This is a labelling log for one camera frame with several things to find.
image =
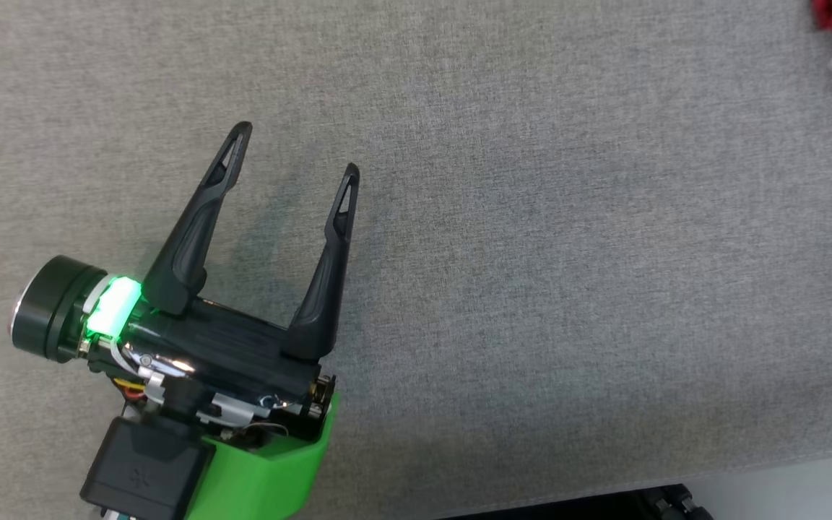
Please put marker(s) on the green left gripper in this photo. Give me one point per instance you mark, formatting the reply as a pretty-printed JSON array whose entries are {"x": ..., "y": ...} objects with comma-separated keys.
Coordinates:
[{"x": 243, "y": 354}]

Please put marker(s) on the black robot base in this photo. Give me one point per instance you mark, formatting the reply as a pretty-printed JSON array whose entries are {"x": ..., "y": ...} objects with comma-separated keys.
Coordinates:
[{"x": 604, "y": 505}]

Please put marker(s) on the grey fabric sofa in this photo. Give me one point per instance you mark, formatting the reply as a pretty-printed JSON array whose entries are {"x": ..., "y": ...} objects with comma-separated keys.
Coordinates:
[{"x": 531, "y": 289}]

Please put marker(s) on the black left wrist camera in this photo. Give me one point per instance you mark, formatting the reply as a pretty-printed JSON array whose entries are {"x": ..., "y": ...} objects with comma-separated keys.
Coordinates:
[{"x": 145, "y": 469}]

